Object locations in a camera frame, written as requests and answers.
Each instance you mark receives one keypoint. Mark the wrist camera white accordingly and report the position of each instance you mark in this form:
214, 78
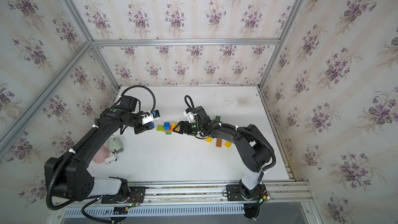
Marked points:
191, 115
150, 117

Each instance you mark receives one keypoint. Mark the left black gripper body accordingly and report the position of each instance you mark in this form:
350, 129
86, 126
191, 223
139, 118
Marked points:
140, 128

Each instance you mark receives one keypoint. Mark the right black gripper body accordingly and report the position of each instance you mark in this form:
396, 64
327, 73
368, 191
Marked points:
191, 128

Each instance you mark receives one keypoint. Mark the white small device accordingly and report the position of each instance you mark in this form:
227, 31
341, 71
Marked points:
115, 147

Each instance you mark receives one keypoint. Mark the pink pen cup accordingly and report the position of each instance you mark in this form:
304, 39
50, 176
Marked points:
102, 154

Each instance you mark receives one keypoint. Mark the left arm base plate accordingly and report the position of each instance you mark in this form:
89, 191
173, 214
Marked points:
132, 195

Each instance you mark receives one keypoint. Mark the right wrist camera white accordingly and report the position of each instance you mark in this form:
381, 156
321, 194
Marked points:
191, 115

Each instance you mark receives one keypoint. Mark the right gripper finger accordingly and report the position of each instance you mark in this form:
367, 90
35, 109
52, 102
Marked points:
180, 125
179, 131

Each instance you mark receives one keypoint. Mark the aluminium front rail frame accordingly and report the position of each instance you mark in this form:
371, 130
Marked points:
166, 199

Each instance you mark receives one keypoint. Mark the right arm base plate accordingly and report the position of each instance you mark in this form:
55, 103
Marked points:
241, 193

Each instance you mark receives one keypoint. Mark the yellow lego brick hidden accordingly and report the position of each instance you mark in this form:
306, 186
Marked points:
228, 144

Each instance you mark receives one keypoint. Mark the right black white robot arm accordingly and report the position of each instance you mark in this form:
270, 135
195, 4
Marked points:
255, 151

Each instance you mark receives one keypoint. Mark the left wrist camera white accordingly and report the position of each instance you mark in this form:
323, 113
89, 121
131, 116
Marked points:
150, 117

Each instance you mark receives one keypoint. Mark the brown long lego brick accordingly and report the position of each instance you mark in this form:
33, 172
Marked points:
219, 143

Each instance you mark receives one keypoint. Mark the blue square lego brick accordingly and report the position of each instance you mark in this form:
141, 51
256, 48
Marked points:
166, 126

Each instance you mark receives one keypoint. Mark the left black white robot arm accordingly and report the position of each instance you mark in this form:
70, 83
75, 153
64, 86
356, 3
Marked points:
67, 178

